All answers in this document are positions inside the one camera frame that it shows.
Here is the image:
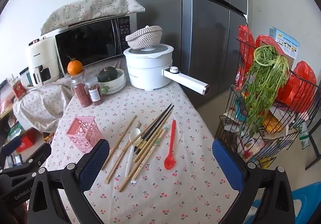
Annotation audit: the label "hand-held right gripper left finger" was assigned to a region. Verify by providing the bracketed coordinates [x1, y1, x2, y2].
[27, 139, 110, 224]

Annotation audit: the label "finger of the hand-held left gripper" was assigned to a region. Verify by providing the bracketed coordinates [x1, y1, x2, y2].
[0, 136, 22, 167]
[0, 143, 53, 182]

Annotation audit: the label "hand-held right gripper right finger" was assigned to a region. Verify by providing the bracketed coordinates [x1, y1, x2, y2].
[212, 138, 295, 224]

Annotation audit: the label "pink plastic utensil holder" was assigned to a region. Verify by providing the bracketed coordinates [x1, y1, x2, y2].
[66, 116, 104, 154]

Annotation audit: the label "black chopstick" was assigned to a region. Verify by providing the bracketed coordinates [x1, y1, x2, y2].
[137, 106, 175, 155]
[135, 104, 173, 152]

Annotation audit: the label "red box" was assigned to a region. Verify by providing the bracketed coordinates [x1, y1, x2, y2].
[15, 130, 43, 153]

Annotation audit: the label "bamboo chopstick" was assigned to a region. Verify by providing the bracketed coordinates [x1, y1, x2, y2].
[133, 127, 168, 163]
[119, 129, 169, 192]
[102, 115, 138, 170]
[122, 111, 173, 153]
[105, 121, 140, 184]

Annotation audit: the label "white plastic spoon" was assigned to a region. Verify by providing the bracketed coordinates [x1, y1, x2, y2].
[125, 127, 141, 178]

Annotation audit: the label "cherry print tablecloth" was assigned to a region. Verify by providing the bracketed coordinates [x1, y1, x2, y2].
[12, 59, 242, 224]

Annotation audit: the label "red plastic spoon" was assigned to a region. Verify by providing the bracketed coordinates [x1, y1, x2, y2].
[164, 119, 177, 170]

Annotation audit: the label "pile of snack packets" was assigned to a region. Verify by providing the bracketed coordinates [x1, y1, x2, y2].
[223, 104, 311, 164]

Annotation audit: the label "white bowl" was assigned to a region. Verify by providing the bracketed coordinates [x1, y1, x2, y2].
[105, 81, 126, 94]

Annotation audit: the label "blue plastic stool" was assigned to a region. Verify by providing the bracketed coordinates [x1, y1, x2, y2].
[244, 181, 321, 224]

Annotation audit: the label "stack of white bowls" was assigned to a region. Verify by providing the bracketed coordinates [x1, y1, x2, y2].
[99, 69, 126, 89]

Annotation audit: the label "dark green squash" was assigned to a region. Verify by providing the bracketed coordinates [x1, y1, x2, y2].
[97, 67, 118, 83]

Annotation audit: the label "white air fryer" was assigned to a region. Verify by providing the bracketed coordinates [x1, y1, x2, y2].
[24, 36, 61, 88]

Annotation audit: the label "green leafy vegetables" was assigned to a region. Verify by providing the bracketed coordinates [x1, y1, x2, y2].
[244, 46, 290, 137]

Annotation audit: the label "orange fruit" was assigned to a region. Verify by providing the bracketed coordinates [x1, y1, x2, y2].
[67, 57, 83, 76]

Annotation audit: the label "red plastic bag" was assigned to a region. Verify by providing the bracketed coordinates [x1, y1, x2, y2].
[254, 35, 286, 56]
[276, 61, 317, 114]
[237, 25, 256, 90]

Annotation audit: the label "white electric cooking pot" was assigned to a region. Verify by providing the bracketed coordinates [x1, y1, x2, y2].
[123, 43, 210, 96]

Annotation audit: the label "black microwave oven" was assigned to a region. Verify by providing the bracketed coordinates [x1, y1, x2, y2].
[55, 15, 138, 74]

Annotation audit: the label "blue white cardboard box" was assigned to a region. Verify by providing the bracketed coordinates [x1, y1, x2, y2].
[269, 26, 300, 60]

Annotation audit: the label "floral cloth cover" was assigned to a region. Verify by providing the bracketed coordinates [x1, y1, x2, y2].
[40, 0, 146, 36]

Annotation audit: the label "black wire rack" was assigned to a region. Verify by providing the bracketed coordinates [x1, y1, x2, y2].
[216, 39, 321, 172]

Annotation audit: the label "woven rope basket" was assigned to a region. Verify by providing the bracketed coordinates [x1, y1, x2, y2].
[125, 25, 163, 49]

